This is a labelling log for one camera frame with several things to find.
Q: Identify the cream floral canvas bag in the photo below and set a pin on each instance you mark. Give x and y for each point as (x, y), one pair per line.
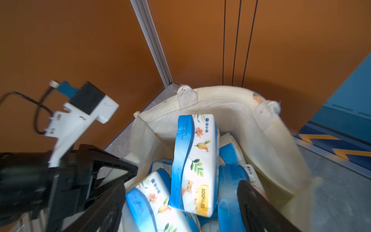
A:
(265, 141)

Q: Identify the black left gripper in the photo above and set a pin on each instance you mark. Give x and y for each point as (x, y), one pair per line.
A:
(28, 184)

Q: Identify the floral tissue pack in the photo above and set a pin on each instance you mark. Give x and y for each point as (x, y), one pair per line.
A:
(165, 164)

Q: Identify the blue tissue pack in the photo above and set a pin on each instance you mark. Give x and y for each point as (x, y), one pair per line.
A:
(149, 204)
(229, 215)
(229, 151)

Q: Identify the aluminium corner post left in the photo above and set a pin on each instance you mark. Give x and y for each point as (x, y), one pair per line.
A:
(144, 17)

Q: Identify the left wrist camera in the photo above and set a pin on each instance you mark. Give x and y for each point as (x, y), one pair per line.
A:
(85, 106)

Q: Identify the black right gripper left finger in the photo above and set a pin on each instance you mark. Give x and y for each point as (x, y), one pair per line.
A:
(98, 211)

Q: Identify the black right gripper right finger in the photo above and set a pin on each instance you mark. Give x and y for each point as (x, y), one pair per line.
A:
(257, 214)

